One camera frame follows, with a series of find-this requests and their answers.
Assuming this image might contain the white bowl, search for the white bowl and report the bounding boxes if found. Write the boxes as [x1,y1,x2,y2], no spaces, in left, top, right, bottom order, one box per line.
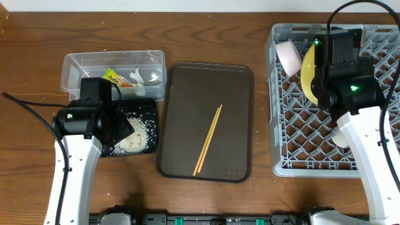
[276,41,302,77]

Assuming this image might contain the pale green cup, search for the pale green cup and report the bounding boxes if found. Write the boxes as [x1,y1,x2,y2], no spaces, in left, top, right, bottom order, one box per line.
[332,126,349,148]

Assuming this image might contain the white tissue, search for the white tissue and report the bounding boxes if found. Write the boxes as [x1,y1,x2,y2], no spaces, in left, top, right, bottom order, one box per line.
[129,68,146,97]

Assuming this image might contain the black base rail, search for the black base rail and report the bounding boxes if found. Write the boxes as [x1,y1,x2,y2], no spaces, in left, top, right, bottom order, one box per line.
[89,204,369,225]

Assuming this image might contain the green snack wrapper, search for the green snack wrapper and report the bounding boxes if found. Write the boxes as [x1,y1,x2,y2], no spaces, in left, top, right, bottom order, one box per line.
[102,67,138,94]

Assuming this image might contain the rice leftovers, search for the rice leftovers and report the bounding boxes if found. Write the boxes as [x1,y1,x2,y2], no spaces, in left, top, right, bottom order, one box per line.
[111,117,158,156]

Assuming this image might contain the wooden chopstick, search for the wooden chopstick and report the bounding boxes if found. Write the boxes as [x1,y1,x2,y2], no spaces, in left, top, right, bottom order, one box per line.
[192,106,221,176]
[196,104,223,174]

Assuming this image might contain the wooden chopstick right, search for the wooden chopstick right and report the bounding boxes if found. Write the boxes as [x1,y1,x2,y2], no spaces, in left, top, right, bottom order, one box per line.
[196,104,223,174]

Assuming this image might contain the black waste tray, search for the black waste tray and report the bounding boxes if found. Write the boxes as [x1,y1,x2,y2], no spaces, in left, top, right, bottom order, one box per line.
[101,98,158,158]

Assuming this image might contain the grey dishwasher rack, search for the grey dishwasher rack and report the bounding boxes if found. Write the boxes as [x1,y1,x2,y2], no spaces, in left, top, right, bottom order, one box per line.
[264,23,399,178]

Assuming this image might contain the wooden chopstick left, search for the wooden chopstick left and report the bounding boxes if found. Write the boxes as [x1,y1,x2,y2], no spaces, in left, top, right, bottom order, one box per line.
[192,106,221,176]

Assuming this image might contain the clear plastic bin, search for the clear plastic bin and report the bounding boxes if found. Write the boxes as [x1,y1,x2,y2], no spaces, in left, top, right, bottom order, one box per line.
[61,50,167,101]

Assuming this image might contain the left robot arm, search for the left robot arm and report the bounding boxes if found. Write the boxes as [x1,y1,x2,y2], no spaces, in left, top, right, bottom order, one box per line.
[44,77,134,224]

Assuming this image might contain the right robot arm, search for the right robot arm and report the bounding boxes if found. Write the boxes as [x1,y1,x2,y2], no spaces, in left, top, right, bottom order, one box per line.
[301,29,399,224]

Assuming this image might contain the dark brown serving tray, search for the dark brown serving tray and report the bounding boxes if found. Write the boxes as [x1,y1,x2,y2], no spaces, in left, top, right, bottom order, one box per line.
[157,62,254,183]

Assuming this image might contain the yellow plate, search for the yellow plate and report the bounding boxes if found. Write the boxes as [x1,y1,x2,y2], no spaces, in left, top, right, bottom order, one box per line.
[300,44,318,105]

